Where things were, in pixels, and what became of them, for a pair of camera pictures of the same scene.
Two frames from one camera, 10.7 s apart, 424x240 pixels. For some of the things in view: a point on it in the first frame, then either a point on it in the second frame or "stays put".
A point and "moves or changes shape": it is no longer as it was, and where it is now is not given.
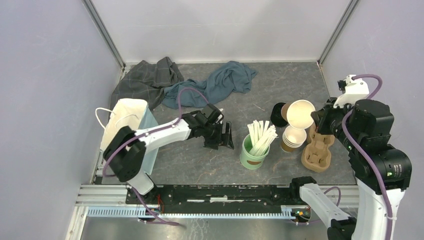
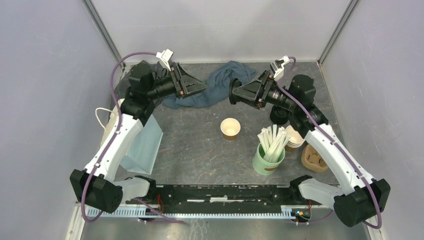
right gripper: (321, 116) to (250, 93)
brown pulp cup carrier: (316, 156) stays put
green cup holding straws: (248, 161) to (261, 165)
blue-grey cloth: (229, 76) stays put
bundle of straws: (261, 136) to (273, 142)
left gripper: (226, 137) to (186, 84)
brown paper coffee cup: (298, 114) moves or changes shape
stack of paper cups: (293, 138) stays put
